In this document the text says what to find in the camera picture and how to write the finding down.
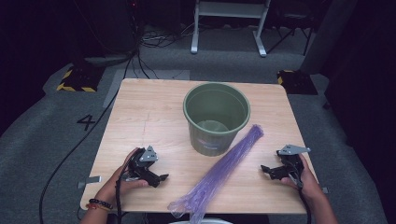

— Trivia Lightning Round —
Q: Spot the person's right hand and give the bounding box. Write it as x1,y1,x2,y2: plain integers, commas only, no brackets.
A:
279,153,325,203

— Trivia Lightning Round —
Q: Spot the white metal stand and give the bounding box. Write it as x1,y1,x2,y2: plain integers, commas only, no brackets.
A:
190,0,272,58

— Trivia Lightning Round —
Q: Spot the white rounded object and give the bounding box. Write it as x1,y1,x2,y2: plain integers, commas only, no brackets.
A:
169,217,233,224

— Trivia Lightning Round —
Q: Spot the left hand-held gripper cable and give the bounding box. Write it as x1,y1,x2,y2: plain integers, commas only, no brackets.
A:
114,148,139,224

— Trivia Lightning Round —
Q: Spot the hand-held gripper cable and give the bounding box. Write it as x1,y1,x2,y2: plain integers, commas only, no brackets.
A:
114,148,139,224
288,155,313,224

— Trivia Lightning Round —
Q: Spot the right hand-held gripper cable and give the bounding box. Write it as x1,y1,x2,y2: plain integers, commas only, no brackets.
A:
288,155,313,224

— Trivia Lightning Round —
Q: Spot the purple plastic bag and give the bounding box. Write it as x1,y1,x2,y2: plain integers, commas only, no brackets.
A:
167,124,265,224

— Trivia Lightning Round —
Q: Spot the green plastic bin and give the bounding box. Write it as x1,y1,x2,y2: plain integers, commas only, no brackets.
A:
182,81,251,158

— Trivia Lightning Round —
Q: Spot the black bead bracelet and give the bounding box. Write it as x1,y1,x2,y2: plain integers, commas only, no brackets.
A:
88,198,114,210

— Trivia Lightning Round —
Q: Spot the person's left hand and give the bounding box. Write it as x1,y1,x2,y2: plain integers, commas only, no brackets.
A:
94,147,149,207

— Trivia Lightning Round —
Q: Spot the bundle of floor cables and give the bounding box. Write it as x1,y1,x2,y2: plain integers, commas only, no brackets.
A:
138,21,196,49

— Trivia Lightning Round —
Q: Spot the orange bracelet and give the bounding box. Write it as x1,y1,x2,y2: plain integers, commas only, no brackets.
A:
85,203,112,214

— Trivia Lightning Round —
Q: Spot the black tripod stand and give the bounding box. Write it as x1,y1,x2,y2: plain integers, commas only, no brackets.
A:
265,8,315,56

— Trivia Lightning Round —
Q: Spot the black yellow striped base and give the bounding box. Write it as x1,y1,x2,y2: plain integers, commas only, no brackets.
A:
276,69,318,96
55,64,106,93

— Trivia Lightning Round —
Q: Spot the grey column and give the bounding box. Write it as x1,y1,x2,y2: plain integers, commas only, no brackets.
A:
299,0,359,76

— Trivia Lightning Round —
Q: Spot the long black floor cable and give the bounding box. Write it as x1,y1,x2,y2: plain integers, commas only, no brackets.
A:
38,50,139,224

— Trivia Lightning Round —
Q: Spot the dark equipment rack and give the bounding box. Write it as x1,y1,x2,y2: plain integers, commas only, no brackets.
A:
72,0,142,68

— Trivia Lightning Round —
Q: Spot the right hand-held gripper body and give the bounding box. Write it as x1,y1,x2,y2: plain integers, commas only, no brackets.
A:
276,144,312,182

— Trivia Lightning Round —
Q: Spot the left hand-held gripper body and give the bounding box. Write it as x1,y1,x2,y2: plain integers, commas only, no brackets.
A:
125,145,160,185

